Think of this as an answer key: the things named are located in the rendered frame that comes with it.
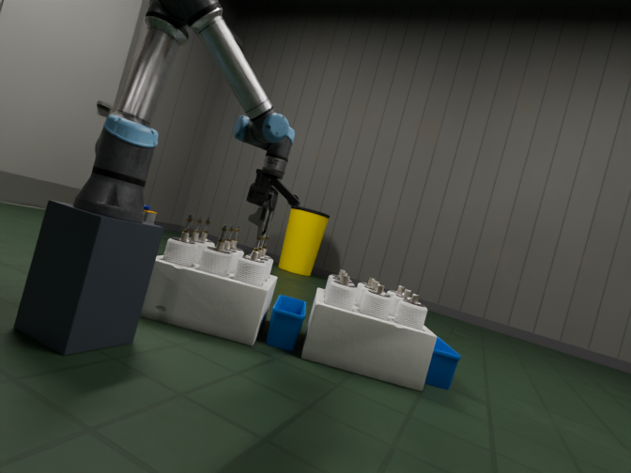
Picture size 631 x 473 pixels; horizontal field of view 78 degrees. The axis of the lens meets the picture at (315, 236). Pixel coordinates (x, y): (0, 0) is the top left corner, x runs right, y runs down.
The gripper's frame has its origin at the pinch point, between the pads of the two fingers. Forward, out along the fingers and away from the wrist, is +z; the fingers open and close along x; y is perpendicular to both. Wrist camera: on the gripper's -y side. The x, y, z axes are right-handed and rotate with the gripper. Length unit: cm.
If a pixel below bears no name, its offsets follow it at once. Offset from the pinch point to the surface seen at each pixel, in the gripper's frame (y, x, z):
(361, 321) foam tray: -38.3, 1.2, 18.4
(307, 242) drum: 23, -236, 3
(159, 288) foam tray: 23.8, 11.6, 24.7
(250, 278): -1.1, 4.3, 14.8
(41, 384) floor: 14, 62, 35
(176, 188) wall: 206, -312, -17
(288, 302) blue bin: -9.6, -28.7, 24.7
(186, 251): 20.5, 7.1, 12.1
